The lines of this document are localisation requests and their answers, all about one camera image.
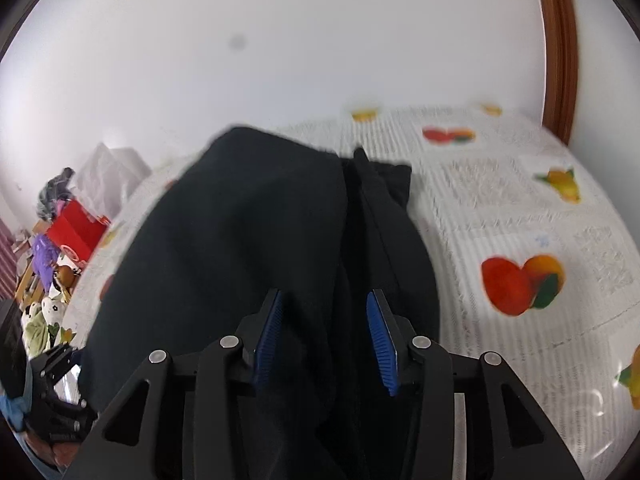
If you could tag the brown wooden door frame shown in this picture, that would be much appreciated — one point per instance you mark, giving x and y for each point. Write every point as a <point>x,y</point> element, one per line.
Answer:
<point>562,67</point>

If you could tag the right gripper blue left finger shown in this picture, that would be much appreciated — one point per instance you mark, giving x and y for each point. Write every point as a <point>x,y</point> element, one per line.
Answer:
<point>194,416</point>

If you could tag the person's left hand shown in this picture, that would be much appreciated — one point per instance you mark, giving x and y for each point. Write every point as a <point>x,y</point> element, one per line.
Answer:
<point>60,454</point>

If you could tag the stuffed toys pile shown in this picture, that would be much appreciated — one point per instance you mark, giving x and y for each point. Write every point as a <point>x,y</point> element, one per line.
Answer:
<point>42,317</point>

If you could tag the red paper shopping bag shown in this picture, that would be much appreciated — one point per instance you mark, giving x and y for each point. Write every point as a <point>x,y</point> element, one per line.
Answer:
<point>76,233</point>

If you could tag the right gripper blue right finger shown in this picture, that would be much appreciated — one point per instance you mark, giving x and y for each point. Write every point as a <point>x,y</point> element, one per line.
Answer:
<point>507,434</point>

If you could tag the black sweatshirt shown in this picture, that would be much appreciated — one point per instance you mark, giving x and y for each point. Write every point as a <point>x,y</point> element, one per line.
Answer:
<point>255,213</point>

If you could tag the fruit print white tablecloth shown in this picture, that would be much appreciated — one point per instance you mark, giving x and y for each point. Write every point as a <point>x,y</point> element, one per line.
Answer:
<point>530,258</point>

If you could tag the plaid cloth in bag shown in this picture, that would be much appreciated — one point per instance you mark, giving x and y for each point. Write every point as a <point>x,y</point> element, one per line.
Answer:
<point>54,196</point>

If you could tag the white plastic bag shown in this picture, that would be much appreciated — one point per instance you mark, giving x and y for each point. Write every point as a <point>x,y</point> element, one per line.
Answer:
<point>107,179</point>

